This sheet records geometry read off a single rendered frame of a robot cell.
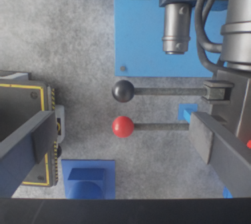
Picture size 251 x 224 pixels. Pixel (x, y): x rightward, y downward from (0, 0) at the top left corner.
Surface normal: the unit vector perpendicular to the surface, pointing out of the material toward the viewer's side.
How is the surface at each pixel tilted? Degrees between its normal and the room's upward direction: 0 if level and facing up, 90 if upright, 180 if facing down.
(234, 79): 90
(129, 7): 0
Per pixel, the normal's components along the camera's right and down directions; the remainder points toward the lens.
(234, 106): -1.00, 0.00
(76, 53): 0.01, 0.29
